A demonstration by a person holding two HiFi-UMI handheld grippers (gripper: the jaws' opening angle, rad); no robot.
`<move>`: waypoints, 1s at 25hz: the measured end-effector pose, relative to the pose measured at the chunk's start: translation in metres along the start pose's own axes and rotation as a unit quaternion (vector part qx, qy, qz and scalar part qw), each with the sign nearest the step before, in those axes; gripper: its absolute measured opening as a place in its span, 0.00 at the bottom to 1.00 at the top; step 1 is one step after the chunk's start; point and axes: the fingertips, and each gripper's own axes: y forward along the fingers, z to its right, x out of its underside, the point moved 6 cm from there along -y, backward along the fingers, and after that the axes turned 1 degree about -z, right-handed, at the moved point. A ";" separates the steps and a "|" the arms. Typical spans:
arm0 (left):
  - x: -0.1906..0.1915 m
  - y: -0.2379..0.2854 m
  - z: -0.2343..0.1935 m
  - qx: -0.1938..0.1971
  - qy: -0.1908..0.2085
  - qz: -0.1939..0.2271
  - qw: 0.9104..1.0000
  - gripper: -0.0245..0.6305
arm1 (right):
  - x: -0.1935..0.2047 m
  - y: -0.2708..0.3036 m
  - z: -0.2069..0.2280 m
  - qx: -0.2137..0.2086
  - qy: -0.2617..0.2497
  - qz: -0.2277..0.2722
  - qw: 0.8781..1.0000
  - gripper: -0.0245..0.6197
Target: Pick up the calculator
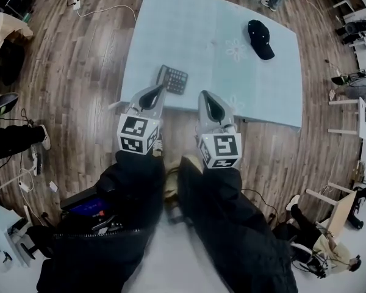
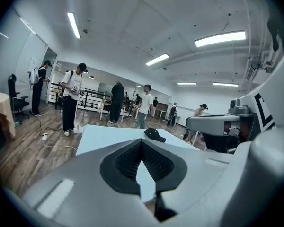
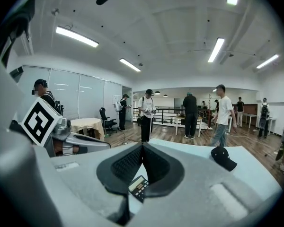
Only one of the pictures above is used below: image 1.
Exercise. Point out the black round device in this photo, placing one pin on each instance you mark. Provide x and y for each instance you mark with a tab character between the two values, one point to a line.
355	27

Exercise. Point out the wooden desk with white legs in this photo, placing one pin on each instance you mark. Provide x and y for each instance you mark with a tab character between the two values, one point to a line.
343	209

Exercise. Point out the black baseball cap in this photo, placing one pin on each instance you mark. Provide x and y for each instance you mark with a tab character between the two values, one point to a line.
259	37

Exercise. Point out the beige cardboard box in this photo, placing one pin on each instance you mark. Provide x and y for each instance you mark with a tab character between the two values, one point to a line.
6	26

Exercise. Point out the white paper scrap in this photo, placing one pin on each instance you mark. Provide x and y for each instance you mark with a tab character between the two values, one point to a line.
52	186

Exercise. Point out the person's white shirt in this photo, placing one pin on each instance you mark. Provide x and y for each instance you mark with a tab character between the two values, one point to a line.
177	255

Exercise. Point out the person's black jacket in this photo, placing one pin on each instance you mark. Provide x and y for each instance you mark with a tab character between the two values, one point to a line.
88	261

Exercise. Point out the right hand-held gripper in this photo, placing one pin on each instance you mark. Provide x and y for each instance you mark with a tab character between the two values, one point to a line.
222	148

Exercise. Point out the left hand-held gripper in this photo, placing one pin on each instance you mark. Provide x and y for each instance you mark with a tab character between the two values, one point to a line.
134	133

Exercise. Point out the person's legs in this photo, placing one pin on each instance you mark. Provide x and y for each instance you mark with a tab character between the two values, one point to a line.
170	182

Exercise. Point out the person's left forearm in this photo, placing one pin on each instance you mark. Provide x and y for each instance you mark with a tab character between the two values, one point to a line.
137	175

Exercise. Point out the white power strip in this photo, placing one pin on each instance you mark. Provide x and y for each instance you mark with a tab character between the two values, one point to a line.
76	2
24	186

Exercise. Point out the light blue flowered tablecloth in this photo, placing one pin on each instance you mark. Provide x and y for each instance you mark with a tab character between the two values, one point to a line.
201	35

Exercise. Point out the person's right forearm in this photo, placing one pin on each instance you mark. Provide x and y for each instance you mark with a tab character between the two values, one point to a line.
216	194

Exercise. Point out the white cabinet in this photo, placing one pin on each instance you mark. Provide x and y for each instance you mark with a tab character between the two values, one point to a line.
3	230

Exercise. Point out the black device with blue screen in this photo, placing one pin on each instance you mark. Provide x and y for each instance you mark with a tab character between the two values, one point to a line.
85	207

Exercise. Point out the white table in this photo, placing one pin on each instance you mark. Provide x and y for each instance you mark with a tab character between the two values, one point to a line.
113	105

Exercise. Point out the black calculator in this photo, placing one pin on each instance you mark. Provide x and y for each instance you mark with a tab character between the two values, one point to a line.
175	78

